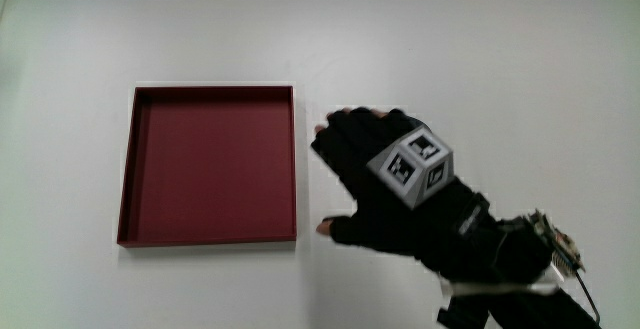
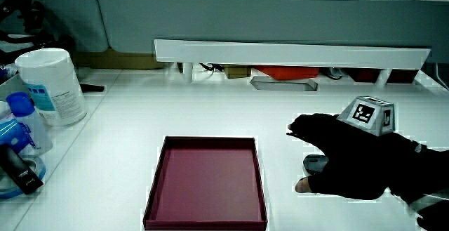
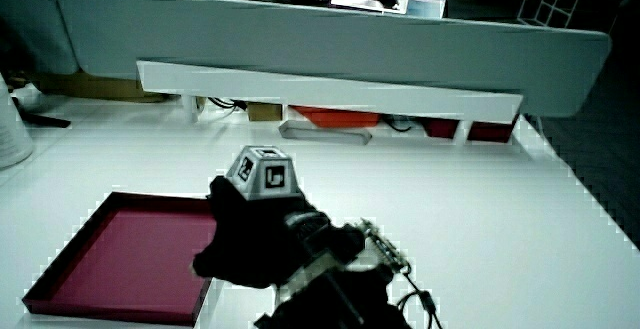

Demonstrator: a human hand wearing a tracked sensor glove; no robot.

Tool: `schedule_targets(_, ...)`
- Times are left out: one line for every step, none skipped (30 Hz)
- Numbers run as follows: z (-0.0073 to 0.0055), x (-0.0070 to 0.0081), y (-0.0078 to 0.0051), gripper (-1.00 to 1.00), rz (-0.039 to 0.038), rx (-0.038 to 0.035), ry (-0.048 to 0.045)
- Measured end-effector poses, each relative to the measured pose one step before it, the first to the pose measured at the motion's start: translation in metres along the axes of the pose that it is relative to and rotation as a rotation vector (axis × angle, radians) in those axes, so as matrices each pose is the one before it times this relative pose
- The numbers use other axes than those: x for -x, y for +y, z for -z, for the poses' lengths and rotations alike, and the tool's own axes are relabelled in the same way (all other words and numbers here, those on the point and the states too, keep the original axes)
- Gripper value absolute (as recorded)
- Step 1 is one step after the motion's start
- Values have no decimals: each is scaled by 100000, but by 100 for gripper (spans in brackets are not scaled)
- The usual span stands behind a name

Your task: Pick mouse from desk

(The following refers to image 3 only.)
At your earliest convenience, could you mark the person's right hand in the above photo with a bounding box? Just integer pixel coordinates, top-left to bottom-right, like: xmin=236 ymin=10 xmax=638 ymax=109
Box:
xmin=192 ymin=144 xmax=367 ymax=290

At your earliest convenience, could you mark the person's right forearm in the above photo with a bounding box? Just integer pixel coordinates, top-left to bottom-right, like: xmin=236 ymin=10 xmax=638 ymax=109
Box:
xmin=253 ymin=218 xmax=416 ymax=329

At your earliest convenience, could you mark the white desk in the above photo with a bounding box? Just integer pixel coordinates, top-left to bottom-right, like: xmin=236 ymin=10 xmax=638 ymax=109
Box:
xmin=0 ymin=84 xmax=640 ymax=329

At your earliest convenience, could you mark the grey flat tray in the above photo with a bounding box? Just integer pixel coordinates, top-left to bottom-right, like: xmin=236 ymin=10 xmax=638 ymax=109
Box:
xmin=278 ymin=120 xmax=374 ymax=147

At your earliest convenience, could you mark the dark red tray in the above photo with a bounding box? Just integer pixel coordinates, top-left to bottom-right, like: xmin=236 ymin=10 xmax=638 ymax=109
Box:
xmin=21 ymin=191 xmax=218 ymax=328

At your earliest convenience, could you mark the small brown cardboard box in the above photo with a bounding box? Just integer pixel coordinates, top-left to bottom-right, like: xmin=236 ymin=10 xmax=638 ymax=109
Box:
xmin=246 ymin=101 xmax=284 ymax=123

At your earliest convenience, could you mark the orange box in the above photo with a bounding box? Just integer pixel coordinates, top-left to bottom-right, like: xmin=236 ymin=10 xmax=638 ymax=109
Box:
xmin=291 ymin=105 xmax=382 ymax=130

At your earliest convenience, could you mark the white monitor riser shelf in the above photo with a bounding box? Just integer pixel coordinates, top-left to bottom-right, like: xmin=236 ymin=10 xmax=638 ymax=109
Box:
xmin=136 ymin=59 xmax=524 ymax=145

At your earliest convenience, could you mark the long grey partition panel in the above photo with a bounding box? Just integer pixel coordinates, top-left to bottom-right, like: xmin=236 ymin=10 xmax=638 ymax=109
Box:
xmin=56 ymin=0 xmax=613 ymax=119

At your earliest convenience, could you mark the small dark red box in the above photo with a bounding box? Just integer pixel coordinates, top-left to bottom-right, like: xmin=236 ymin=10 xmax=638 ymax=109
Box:
xmin=422 ymin=117 xmax=460 ymax=140

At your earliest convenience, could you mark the large brown cardboard box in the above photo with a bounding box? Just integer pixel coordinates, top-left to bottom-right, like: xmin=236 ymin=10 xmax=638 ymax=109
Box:
xmin=36 ymin=71 xmax=169 ymax=104

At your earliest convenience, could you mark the black flat object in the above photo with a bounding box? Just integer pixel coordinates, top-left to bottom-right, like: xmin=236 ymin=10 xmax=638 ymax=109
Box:
xmin=11 ymin=96 xmax=72 ymax=130

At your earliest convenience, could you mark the wide dark red box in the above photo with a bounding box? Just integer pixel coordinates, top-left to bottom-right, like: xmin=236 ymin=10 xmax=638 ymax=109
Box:
xmin=467 ymin=117 xmax=519 ymax=145

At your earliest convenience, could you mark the white container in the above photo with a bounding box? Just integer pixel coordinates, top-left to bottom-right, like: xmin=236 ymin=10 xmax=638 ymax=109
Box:
xmin=0 ymin=73 xmax=35 ymax=171

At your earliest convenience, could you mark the short grey partition panel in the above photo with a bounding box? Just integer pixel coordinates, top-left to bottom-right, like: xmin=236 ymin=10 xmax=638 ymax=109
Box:
xmin=0 ymin=0 xmax=80 ymax=76

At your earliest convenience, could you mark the black glove cable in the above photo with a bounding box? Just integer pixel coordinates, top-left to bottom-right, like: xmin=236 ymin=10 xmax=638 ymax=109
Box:
xmin=397 ymin=272 xmax=445 ymax=329

